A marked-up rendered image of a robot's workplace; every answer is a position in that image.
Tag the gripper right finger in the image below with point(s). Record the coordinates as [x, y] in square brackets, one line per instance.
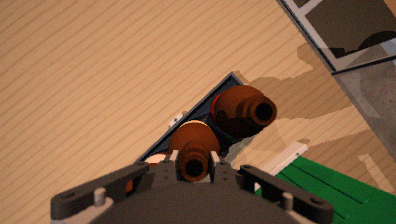
[304, 206]

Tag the dark green crate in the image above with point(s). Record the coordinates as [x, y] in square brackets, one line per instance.
[354, 202]

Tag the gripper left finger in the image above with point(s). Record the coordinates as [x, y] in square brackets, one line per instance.
[83, 203]

